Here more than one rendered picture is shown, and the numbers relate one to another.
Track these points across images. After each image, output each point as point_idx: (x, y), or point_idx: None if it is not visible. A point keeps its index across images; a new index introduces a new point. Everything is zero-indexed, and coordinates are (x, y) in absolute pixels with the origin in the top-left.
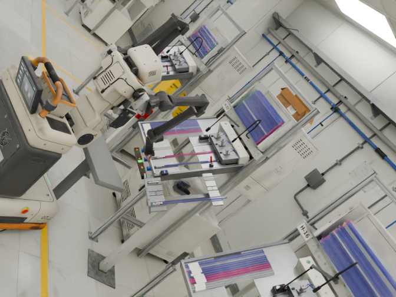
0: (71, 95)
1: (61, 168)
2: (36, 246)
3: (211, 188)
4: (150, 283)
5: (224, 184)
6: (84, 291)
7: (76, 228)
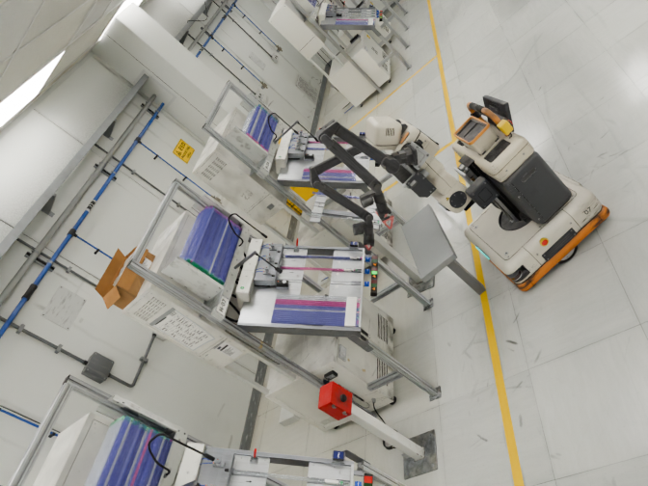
0: (459, 137)
1: (470, 364)
2: None
3: (319, 203)
4: (389, 205)
5: None
6: None
7: (445, 297)
